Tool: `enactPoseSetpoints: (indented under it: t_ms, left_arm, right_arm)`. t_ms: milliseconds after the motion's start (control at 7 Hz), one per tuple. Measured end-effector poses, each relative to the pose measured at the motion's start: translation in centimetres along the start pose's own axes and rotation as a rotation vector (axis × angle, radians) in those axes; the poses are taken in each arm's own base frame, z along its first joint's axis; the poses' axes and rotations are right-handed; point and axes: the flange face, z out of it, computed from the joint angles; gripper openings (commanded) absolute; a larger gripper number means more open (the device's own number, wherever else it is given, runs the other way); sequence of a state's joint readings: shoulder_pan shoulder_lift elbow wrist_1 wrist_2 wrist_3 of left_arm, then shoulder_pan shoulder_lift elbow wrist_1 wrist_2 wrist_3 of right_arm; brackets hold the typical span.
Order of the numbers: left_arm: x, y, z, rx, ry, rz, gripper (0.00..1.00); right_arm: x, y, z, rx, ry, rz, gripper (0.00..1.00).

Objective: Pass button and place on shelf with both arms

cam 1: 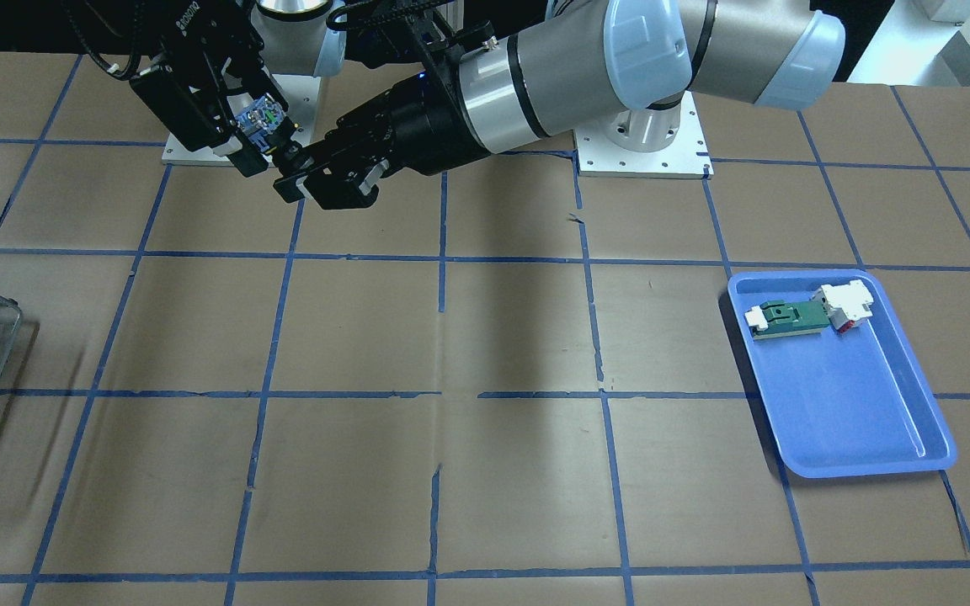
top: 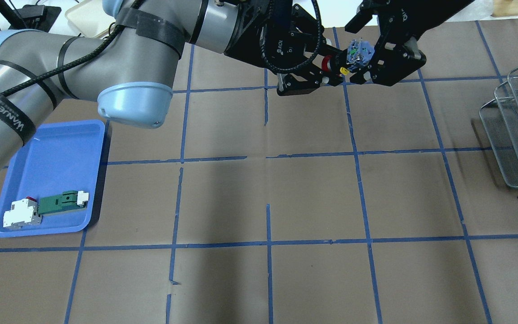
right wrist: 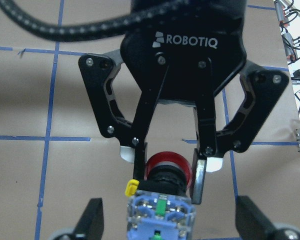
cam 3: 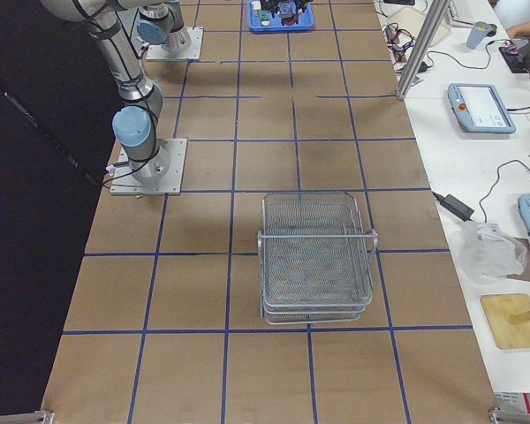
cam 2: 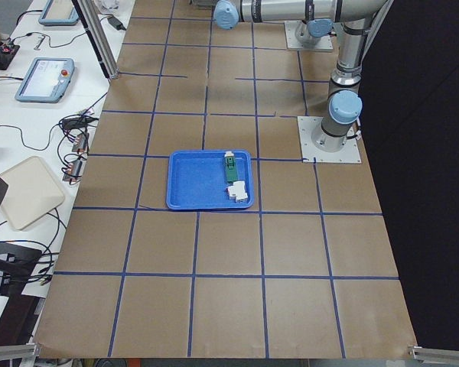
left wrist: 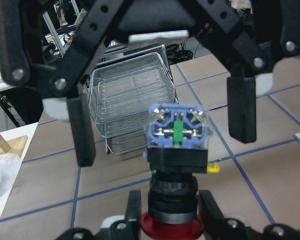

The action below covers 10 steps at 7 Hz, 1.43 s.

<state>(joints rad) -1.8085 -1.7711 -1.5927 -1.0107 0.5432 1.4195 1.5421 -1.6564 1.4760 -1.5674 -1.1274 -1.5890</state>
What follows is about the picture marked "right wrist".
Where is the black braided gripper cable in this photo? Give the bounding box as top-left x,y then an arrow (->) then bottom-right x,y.
0,0 -> 141,43

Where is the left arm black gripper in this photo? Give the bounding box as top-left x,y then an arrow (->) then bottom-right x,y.
120,0 -> 247,105

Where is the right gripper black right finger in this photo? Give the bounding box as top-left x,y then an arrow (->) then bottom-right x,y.
235,195 -> 281,240

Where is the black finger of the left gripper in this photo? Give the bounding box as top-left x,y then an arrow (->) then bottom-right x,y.
78,51 -> 169,180
191,60 -> 289,205

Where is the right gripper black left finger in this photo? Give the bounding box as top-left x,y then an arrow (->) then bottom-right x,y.
73,198 -> 104,240

